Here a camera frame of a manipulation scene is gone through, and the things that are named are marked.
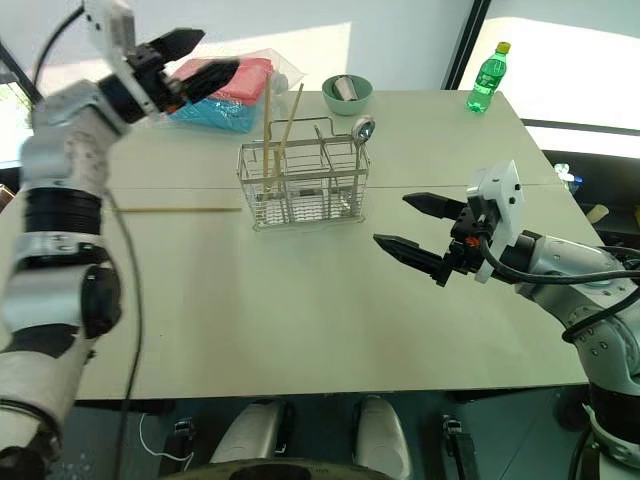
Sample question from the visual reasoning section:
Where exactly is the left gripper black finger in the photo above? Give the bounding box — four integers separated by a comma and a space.
148, 28, 207, 65
177, 58, 242, 105

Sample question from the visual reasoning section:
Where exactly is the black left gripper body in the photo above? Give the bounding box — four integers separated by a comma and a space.
124, 43, 190, 114

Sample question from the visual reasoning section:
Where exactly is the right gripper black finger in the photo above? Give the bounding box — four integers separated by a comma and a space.
402, 191, 469, 222
373, 233, 454, 289

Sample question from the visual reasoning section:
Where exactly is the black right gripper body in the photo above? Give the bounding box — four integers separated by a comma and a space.
442, 202, 494, 276

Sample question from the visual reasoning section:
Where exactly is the metal spoon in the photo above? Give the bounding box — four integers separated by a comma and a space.
349, 115, 376, 166

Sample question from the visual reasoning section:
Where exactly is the pink cloth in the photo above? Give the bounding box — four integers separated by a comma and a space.
172, 57, 275, 107

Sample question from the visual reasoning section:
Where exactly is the blue cloth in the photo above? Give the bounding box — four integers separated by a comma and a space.
167, 97, 264, 135

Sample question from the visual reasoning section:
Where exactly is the wooden chopstick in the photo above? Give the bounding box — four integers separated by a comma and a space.
262, 74, 272, 182
273, 82, 305, 194
112, 206, 243, 214

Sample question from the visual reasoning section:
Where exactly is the clear plastic bag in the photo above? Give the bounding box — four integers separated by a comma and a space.
159, 48, 307, 136

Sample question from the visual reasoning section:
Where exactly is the small clear bottle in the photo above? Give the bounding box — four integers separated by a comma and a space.
553, 162, 584, 194

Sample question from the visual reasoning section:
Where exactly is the green plastic bottle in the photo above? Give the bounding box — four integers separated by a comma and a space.
465, 41, 512, 114

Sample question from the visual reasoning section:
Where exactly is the green bowl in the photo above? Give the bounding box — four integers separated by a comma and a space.
321, 73, 374, 117

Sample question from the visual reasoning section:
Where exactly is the black slanted bar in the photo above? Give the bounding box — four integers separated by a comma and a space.
0, 37, 44, 106

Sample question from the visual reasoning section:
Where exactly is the grey cup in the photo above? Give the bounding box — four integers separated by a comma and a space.
333, 75, 359, 101

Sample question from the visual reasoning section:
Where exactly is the black side cart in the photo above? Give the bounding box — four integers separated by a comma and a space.
542, 148, 640, 251

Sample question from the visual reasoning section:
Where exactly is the white rounded leg cover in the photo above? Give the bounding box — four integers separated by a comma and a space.
209, 399, 294, 466
352, 394, 414, 480

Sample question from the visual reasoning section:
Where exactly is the black table foot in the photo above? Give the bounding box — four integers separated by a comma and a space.
441, 414, 477, 480
172, 417, 197, 452

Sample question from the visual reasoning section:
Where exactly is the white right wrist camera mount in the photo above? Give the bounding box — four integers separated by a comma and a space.
465, 159, 526, 285

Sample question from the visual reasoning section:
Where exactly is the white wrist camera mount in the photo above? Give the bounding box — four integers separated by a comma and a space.
82, 0, 157, 115
465, 159, 526, 285

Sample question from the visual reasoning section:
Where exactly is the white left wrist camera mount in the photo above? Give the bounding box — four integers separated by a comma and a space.
82, 0, 157, 115

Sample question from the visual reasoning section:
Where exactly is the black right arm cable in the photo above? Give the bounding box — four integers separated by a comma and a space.
477, 239, 640, 346

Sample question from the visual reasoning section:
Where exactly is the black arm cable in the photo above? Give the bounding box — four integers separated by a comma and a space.
31, 3, 87, 101
477, 239, 640, 346

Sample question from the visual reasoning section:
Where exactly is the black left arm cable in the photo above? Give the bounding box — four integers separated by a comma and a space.
31, 3, 87, 101

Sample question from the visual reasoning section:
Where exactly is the silver wire basket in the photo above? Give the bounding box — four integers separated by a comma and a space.
236, 115, 372, 232

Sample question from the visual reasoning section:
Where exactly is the black window frame post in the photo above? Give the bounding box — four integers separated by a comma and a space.
442, 0, 492, 91

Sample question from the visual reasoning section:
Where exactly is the thin black hanging cable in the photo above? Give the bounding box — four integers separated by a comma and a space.
105, 187, 147, 480

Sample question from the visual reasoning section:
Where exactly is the thin white floor cable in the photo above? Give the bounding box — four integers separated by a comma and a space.
138, 412, 194, 464

